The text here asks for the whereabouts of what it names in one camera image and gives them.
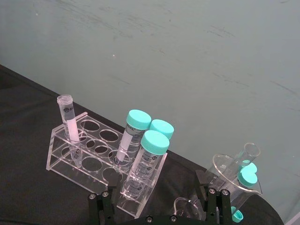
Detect clear acrylic tube rack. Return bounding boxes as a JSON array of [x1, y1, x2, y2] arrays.
[[46, 112, 168, 217]]

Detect loose teal screw cap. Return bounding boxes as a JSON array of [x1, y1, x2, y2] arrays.
[[231, 206, 244, 223]]

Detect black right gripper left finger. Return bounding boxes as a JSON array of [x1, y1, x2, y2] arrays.
[[88, 173, 123, 225]]

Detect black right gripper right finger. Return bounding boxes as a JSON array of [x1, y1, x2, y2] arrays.
[[195, 169, 233, 225]]

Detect clear glass beaker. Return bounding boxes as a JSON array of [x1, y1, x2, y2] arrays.
[[205, 153, 263, 211]]

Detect pale wall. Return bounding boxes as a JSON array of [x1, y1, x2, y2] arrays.
[[0, 0, 300, 225]]

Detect uncapped clear empty tube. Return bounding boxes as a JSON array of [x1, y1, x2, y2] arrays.
[[228, 142, 261, 211]]

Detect black table cloth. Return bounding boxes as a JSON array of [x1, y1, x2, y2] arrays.
[[0, 64, 285, 225]]

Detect teal-capped tube with white liquid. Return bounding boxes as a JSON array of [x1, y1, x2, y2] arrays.
[[114, 109, 152, 166]]

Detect uncapped tube with white liquid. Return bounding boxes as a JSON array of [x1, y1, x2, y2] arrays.
[[57, 94, 83, 170]]

